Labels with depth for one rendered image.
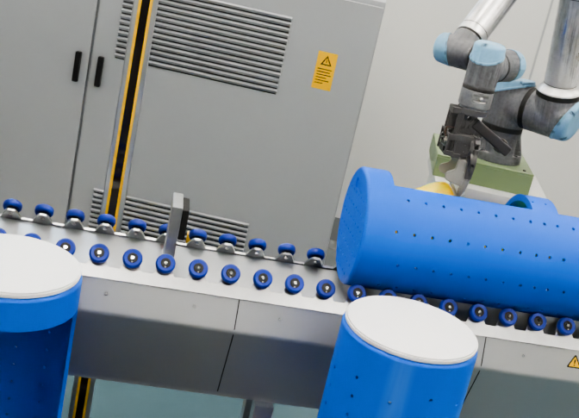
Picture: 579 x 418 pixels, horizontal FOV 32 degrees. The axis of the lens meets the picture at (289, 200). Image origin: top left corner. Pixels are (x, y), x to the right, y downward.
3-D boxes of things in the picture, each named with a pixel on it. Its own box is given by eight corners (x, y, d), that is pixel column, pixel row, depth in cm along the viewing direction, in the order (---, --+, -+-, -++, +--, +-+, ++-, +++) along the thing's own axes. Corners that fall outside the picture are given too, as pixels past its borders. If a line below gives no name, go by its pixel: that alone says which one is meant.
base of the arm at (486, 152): (463, 145, 288) (471, 112, 285) (513, 155, 289) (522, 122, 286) (472, 159, 274) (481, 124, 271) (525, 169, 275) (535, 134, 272)
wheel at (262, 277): (253, 269, 231) (255, 266, 229) (272, 271, 231) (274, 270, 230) (251, 287, 229) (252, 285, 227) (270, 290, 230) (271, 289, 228)
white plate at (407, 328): (506, 356, 200) (504, 361, 200) (428, 293, 222) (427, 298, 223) (392, 363, 186) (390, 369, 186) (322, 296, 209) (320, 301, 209)
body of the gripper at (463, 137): (435, 147, 238) (448, 99, 234) (470, 154, 239) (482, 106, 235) (443, 158, 231) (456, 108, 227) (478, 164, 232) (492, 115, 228)
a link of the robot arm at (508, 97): (493, 115, 287) (506, 70, 283) (535, 130, 279) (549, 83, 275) (474, 118, 277) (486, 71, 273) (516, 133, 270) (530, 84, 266)
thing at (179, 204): (162, 251, 241) (173, 191, 236) (178, 253, 242) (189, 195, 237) (161, 268, 232) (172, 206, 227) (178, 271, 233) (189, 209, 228)
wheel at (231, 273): (221, 264, 230) (222, 261, 228) (240, 266, 230) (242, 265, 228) (219, 283, 228) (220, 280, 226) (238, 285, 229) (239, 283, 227)
